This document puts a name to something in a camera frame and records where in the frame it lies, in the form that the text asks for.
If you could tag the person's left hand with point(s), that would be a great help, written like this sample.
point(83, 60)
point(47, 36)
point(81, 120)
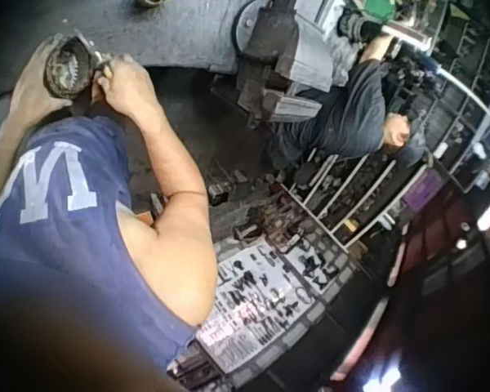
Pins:
point(30, 83)

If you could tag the round metal gear part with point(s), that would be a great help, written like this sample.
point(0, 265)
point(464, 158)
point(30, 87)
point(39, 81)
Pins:
point(67, 69)

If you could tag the white shelf rack with parts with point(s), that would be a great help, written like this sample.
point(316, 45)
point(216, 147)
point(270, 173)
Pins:
point(445, 102)

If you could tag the dark grey bench vise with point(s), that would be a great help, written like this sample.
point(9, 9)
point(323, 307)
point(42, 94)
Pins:
point(269, 69)

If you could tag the small metal hand tool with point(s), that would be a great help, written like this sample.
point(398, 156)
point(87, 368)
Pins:
point(104, 65)

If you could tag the white parts chart poster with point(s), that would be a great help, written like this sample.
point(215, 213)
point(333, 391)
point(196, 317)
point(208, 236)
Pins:
point(261, 298)

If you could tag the heap of metal parts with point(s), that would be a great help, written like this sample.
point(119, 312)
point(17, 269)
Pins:
point(253, 204)

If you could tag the purple box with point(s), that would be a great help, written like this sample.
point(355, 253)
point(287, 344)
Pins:
point(421, 191)

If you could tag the person's left fingers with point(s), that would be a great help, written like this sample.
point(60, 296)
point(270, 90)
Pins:
point(54, 44)

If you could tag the axle shaft with rubber boot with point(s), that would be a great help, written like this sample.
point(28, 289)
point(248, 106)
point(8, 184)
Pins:
point(361, 22)

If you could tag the person's right hand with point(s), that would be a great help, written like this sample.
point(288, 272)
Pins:
point(128, 92)

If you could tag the person's right fingers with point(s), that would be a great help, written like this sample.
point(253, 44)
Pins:
point(106, 83)

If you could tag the dark metal block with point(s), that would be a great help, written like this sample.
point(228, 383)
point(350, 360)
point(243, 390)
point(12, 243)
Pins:
point(196, 363)

